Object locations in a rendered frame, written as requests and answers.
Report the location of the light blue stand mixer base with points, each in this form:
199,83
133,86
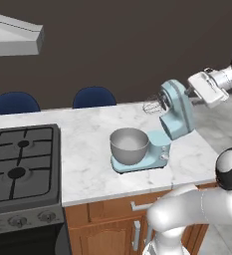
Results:
157,149

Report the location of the light blue stand mixer head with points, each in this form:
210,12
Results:
178,111

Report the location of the dark blue chair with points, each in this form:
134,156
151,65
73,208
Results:
94,97
14,103

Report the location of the grey metal mixer bowl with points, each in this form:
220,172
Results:
129,146

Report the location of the grey range hood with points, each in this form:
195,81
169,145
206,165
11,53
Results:
11,36

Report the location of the wooden drawer front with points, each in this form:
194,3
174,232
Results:
111,209

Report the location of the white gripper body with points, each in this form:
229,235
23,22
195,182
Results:
207,89

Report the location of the grey stove knob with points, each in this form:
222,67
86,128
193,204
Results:
46,216
17,221

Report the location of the black gas hob stove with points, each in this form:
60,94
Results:
24,172

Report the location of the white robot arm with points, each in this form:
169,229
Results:
187,209

